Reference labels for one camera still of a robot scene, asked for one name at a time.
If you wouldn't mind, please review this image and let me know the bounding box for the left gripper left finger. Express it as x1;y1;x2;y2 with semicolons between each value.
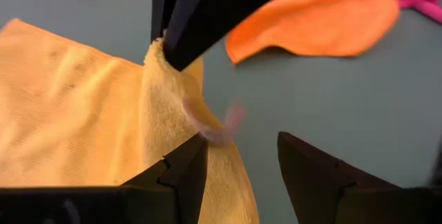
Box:
0;133;210;224

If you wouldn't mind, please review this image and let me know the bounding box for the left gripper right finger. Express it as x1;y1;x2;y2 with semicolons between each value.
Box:
277;131;442;224

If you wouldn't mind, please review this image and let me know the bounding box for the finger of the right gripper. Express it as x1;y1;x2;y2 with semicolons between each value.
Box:
162;0;308;72
151;0;179;42

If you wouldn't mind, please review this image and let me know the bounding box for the yellow microfiber towel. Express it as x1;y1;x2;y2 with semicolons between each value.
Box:
0;18;260;224

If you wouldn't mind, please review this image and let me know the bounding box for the orange microfiber towel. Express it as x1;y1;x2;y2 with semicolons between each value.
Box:
225;0;401;65

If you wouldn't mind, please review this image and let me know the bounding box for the green table mat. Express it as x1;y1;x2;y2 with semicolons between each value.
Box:
0;0;442;224

